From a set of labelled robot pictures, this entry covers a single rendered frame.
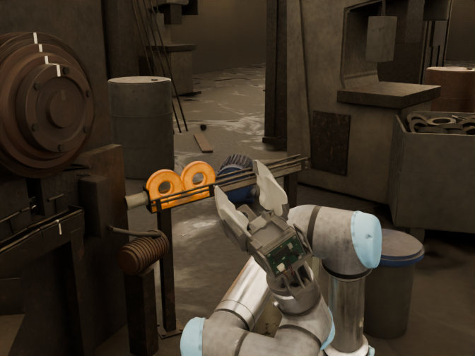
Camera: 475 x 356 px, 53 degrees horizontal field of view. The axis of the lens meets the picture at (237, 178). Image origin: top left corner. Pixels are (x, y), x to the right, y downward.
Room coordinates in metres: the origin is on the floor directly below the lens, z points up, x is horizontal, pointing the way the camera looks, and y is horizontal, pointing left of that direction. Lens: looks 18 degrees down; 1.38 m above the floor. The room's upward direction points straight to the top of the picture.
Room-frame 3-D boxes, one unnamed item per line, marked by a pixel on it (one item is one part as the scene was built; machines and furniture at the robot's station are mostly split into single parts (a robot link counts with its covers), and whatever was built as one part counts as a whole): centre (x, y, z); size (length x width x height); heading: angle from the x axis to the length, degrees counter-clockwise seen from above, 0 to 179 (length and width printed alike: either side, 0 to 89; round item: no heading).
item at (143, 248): (1.81, 0.39, 0.27); 0.22 x 0.13 x 0.53; 153
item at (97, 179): (1.80, 0.57, 0.68); 0.11 x 0.08 x 0.24; 63
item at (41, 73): (1.54, 0.58, 1.11); 0.28 x 0.06 x 0.28; 153
